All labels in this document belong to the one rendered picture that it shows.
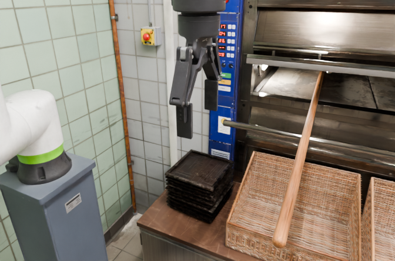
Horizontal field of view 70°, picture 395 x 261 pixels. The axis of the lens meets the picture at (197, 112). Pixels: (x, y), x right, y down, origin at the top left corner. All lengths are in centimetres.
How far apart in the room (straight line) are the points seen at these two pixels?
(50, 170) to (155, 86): 106
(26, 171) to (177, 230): 87
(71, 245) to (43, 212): 18
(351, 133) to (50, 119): 133
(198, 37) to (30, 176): 64
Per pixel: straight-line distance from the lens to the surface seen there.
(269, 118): 162
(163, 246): 165
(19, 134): 79
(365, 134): 162
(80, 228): 106
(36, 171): 93
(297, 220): 168
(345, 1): 145
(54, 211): 95
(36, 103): 84
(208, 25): 50
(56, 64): 164
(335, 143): 120
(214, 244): 151
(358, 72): 134
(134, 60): 188
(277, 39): 147
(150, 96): 188
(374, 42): 146
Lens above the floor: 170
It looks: 23 degrees down
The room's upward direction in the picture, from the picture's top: straight up
